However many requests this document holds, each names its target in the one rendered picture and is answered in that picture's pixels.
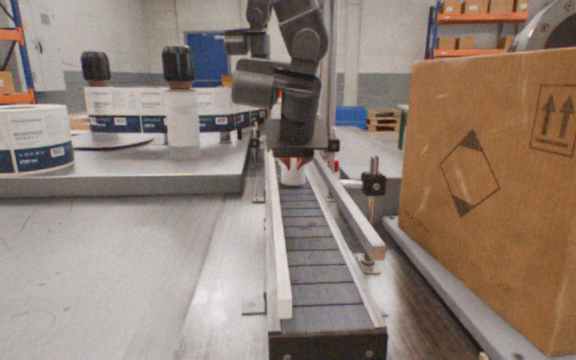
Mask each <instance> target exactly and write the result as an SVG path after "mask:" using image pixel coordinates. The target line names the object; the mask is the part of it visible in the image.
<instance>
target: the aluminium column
mask: <svg viewBox="0 0 576 360"><path fill-rule="evenodd" d="M339 6H340V2H338V1H324V8H323V11H322V12H321V13H322V16H323V19H324V22H325V25H326V28H327V31H328V34H329V38H330V48H329V51H328V53H327V54H326V56H325V57H324V58H323V59H322V60H320V82H321V85H322V86H321V92H320V98H319V118H322V119H324V120H325V122H326V129H327V136H328V138H330V127H334V116H335V89H336V69H337V61H338V34H339ZM318 153H319V155H320V156H321V158H322V159H323V160H324V162H325V163H327V161H328V160H329V152H325V151H324V150H318Z"/></svg>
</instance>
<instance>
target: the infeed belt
mask: <svg viewBox="0 0 576 360"><path fill-rule="evenodd" d="M275 168H276V175H277V182H278V190H279V205H280V212H281V219H282V227H283V235H284V242H285V249H286V257H287V265H288V272H289V280H290V287H291V295H292V318H288V319H281V326H282V336H304V335H325V334H339V335H345V334H367V333H375V327H374V325H373V323H372V320H371V318H370V316H369V314H368V311H367V309H366V307H365V305H364V302H363V300H362V298H361V296H360V293H359V292H358V290H357V288H356V285H355V283H354V281H353V279H352V276H351V274H350V272H349V270H348V267H347V265H346V263H345V261H344V258H343V256H342V254H341V252H340V251H339V248H338V246H337V244H336V241H335V239H334V237H333V234H332V232H331V229H330V225H329V223H328V221H327V219H326V217H325V215H324V213H323V211H322V209H321V206H320V204H319V202H318V199H317V197H316V195H315V193H314V191H313V189H312V187H311V185H310V182H309V180H308V178H307V176H306V173H305V185H304V186H302V187H299V188H288V187H284V186H282V185H281V168H279V163H276V162H275Z"/></svg>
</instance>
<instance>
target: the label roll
mask: <svg viewBox="0 0 576 360"><path fill-rule="evenodd" d="M74 163H75V155H74V149H73V143H72V137H71V132H70V126H69V120H68V114H67V108H66V106H65V105H50V104H39V105H6V106H0V176H13V175H25V174H33V173H40V172H46V171H50V170H55V169H63V168H66V167H69V166H71V165H73V164H74Z"/></svg>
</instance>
